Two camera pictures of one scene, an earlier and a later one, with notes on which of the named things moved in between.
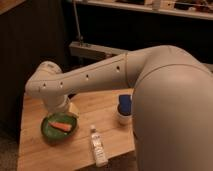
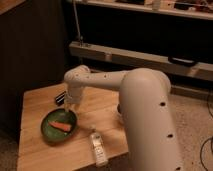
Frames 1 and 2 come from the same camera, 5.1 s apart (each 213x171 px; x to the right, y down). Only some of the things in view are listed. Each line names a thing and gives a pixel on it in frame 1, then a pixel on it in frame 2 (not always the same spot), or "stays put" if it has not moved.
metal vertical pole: (77, 19) stays put
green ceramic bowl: (59, 127) stays put
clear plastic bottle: (101, 158) stays put
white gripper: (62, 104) -> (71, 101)
